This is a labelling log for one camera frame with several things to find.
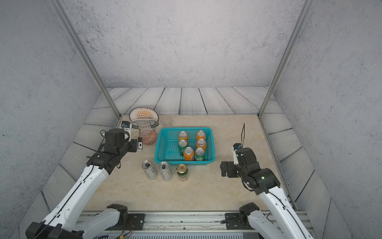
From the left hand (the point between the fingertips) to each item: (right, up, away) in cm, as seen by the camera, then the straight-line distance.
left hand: (135, 137), depth 78 cm
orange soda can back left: (+24, 0, +15) cm, 28 cm away
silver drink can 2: (+15, -15, -1) cm, 22 cm away
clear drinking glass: (+10, +9, +34) cm, 36 cm away
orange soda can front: (+28, -10, +8) cm, 31 cm away
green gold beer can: (+25, -18, +2) cm, 31 cm away
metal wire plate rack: (-5, +6, +29) cm, 30 cm away
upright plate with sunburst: (-3, +15, +23) cm, 28 cm away
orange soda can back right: (+35, 0, +17) cm, 39 cm away
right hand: (+48, -13, -5) cm, 50 cm away
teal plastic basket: (+12, -8, +23) cm, 27 cm away
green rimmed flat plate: (0, +9, +12) cm, 15 cm away
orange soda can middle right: (+35, -4, +13) cm, 38 cm away
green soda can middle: (+23, -5, +12) cm, 27 cm away
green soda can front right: (+34, -10, +8) cm, 36 cm away
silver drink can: (+6, -15, +1) cm, 17 cm away
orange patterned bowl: (-1, -2, +26) cm, 26 cm away
